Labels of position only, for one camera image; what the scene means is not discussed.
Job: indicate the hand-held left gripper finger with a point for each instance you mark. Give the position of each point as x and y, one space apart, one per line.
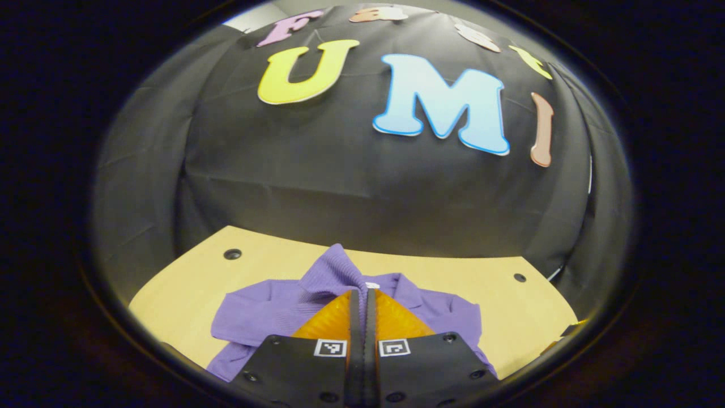
369 368
355 368

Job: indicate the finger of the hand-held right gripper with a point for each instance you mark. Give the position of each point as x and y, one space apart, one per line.
568 330

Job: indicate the purple knit cardigan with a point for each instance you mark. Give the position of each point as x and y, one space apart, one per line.
266 311

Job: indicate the black backdrop cloth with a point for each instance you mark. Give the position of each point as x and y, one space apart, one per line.
340 187

